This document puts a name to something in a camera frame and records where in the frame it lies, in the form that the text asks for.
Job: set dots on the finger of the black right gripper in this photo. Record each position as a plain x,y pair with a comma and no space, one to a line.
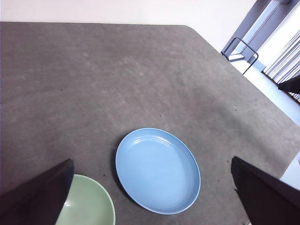
293,86

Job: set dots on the grey striped window blinds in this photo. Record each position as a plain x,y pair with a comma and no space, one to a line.
286,63

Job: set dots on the dark metal tube frame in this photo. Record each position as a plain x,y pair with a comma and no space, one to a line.
256,56

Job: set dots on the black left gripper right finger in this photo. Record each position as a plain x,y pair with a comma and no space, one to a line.
267,199

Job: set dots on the grey window frame post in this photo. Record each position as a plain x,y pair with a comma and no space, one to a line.
253,23

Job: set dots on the green ribbed bowl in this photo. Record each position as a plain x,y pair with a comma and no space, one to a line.
89,204

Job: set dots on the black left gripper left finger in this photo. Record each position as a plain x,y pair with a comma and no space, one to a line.
35,199

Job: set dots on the blue round plate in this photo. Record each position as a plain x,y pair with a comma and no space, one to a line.
157,171

